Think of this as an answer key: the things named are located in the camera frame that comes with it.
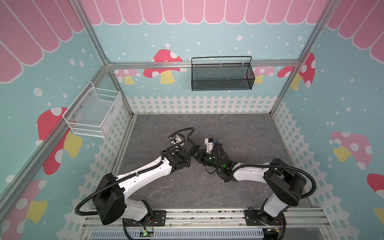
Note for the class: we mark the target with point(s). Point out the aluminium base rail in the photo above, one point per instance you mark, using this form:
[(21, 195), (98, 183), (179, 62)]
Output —
[(237, 218)]

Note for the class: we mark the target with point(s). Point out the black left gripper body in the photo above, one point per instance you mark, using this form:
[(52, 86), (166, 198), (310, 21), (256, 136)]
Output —
[(188, 161)]

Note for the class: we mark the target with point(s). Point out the black mesh wall basket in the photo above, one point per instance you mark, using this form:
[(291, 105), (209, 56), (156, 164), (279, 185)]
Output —
[(228, 73)]

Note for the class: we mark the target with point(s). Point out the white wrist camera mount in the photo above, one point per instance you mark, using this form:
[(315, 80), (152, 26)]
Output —
[(177, 138), (210, 143)]

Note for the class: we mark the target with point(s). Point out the white ribbed cable duct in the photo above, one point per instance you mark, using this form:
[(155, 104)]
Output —
[(198, 234)]

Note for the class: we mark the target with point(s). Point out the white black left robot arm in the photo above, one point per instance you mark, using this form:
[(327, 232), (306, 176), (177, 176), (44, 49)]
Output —
[(115, 203)]

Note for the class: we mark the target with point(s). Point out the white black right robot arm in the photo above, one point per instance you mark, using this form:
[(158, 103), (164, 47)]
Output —
[(287, 183)]

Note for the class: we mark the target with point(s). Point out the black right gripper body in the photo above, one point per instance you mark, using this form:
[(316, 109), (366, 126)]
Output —
[(212, 154)]

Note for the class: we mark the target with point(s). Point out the white wire wall basket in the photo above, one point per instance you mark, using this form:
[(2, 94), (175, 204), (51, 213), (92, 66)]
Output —
[(93, 111)]

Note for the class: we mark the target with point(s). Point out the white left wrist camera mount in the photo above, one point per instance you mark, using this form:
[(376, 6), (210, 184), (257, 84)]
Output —
[(177, 138)]

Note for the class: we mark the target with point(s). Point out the aluminium frame profile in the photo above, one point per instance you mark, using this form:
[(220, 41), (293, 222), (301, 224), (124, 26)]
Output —
[(31, 167)]

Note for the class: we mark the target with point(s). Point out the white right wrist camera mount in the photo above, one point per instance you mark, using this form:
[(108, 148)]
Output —
[(210, 143)]

